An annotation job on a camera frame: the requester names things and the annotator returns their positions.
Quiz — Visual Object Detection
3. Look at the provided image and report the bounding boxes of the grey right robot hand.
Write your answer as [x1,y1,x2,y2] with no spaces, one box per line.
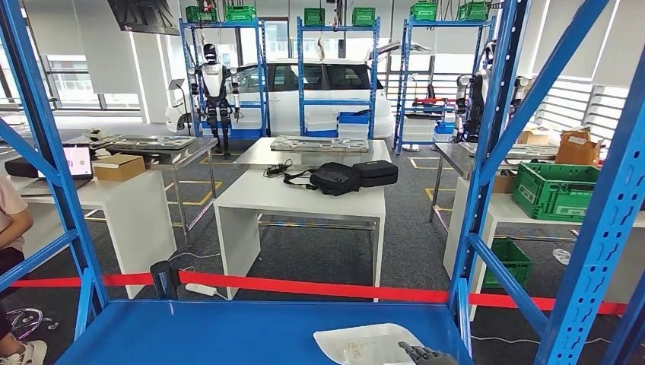
[398,341,460,365]

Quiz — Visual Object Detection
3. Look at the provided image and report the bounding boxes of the white plastic shell part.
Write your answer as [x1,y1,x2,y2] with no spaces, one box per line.
[312,323,424,365]

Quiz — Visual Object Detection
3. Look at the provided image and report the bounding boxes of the blue steel shelf rack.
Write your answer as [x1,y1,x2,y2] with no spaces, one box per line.
[395,14,497,154]
[179,19,272,139]
[0,0,645,365]
[296,16,381,139]

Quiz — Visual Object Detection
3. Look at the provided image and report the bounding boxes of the red barrier belt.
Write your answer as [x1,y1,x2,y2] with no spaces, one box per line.
[10,271,628,317]

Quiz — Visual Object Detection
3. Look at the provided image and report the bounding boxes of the white desk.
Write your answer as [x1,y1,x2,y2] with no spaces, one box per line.
[443,176,645,323]
[214,168,387,302]
[7,170,178,300]

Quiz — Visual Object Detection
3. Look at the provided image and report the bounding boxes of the black hard case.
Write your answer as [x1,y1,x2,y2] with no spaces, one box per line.
[351,159,399,189]

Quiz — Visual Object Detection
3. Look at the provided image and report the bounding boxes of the steel table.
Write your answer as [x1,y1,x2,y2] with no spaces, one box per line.
[431,142,561,223]
[234,137,393,170]
[65,135,218,248]

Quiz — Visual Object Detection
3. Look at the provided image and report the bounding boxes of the blue white stacked bins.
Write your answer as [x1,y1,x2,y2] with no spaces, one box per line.
[433,120,457,144]
[337,111,371,141]

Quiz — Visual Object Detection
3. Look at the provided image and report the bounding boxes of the grey metal tray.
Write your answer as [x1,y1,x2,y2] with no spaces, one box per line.
[103,135,199,151]
[269,135,370,154]

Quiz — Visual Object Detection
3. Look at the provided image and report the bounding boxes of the pale cardboard box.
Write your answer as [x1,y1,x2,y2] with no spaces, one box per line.
[517,128,553,146]

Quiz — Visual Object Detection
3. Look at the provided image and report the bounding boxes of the red black trolley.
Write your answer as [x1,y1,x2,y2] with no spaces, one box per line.
[411,83,450,119]

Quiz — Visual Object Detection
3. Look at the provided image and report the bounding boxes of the open brown cardboard box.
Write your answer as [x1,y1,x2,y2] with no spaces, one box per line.
[554,128,603,167]

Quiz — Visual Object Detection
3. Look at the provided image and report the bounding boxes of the black white humanoid robot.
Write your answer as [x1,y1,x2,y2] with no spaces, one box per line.
[187,43,242,158]
[453,40,530,144]

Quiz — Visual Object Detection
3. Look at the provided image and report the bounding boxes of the white car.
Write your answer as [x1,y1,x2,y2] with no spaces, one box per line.
[165,59,396,139]

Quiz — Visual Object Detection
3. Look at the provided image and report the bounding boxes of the open laptop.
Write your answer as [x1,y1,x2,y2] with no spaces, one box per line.
[20,143,95,198]

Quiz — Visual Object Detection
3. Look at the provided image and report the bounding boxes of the small white device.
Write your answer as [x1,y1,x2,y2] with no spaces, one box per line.
[83,128,122,148]

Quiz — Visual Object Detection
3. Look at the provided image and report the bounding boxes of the chrome base stool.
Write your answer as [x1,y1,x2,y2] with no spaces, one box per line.
[7,307,59,341]

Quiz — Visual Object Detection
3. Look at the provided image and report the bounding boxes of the black hanging screen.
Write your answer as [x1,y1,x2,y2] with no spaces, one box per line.
[106,0,181,37]

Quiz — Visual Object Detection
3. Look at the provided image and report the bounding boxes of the person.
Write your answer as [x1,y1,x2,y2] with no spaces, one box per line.
[0,176,49,365]

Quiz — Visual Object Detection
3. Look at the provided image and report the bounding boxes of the black box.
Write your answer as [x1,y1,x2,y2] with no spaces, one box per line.
[4,157,41,179]

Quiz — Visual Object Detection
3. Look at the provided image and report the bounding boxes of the white floor cable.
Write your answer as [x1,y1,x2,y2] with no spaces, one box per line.
[471,335,611,346]

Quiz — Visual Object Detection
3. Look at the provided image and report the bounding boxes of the black cable bundle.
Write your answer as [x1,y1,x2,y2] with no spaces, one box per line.
[263,160,294,178]

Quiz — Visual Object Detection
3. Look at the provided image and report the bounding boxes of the black barrier belt post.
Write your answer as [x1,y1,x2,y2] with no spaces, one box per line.
[149,260,181,301]

